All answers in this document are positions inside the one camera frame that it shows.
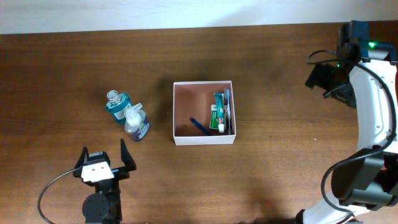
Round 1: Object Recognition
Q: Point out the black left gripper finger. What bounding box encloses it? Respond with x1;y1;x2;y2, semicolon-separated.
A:
120;138;136;172
75;146;88;169

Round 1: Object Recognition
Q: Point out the blue disposable razor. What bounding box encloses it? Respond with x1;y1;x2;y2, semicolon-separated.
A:
190;117;212;136

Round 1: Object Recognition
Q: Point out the green soap packet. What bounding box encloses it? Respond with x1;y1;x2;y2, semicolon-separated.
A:
209;105;226;133

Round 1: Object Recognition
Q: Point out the blue and white toothbrush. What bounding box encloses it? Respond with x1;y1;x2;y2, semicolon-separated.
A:
224;88;232;135

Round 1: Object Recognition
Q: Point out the toothpaste tube white cap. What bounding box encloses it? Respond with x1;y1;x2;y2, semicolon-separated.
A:
214;92;225;133

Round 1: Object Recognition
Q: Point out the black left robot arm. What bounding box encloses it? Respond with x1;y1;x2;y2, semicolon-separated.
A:
73;139;137;224

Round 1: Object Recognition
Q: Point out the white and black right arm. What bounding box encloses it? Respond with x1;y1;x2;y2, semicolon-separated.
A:
295;39;397;223

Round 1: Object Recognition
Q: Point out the clear foaming soap pump bottle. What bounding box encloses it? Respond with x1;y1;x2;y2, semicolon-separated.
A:
124;103;150;142

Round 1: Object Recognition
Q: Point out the teal mouthwash bottle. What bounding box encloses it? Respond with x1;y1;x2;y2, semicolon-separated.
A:
105;90;132;125

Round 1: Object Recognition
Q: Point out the white cardboard box pink interior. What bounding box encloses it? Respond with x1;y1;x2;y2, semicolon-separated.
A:
173;80;236;146

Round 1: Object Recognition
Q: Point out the black right camera cable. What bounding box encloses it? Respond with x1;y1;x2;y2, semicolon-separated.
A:
306;49;398;215

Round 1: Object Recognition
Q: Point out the black camera cable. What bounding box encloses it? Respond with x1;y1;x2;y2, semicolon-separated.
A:
306;49;398;215
37;167;82;224

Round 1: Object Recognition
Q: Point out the black left camera cable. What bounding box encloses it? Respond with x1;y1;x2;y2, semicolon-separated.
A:
37;167;82;224

